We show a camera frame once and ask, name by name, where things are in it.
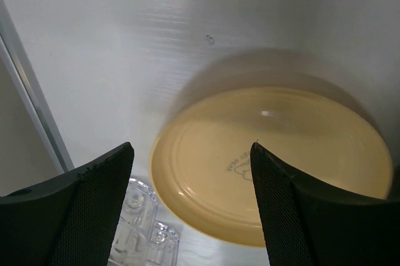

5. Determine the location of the yellow plate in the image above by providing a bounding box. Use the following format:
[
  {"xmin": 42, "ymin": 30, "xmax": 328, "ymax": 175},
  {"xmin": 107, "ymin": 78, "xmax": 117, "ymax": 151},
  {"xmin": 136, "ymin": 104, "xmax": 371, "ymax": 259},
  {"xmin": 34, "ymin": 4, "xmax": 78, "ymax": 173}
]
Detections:
[{"xmin": 149, "ymin": 87, "xmax": 394, "ymax": 247}]

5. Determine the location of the aluminium table edge rail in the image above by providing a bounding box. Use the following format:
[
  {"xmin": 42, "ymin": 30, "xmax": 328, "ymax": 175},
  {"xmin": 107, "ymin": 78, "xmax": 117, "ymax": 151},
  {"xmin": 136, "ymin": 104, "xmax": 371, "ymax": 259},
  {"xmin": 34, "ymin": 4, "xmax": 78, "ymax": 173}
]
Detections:
[{"xmin": 1, "ymin": 0, "xmax": 74, "ymax": 174}]

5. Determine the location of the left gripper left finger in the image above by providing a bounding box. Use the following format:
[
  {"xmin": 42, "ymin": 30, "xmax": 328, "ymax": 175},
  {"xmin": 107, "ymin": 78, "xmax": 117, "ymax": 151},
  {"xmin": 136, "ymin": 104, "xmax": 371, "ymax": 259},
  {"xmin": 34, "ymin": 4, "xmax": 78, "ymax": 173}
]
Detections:
[{"xmin": 1, "ymin": 142, "xmax": 134, "ymax": 265}]

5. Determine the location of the clear glass cup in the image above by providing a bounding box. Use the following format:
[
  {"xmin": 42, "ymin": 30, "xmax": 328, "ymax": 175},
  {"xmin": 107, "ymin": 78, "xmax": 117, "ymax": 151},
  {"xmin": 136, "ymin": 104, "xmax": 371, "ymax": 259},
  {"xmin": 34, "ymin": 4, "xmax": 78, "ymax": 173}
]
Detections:
[{"xmin": 107, "ymin": 177, "xmax": 180, "ymax": 266}]

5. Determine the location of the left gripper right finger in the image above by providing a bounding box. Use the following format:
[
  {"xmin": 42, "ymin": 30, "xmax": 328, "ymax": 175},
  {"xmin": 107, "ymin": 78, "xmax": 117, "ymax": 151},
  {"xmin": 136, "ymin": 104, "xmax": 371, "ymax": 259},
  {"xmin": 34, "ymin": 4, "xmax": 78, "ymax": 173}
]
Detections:
[{"xmin": 250, "ymin": 143, "xmax": 399, "ymax": 265}]

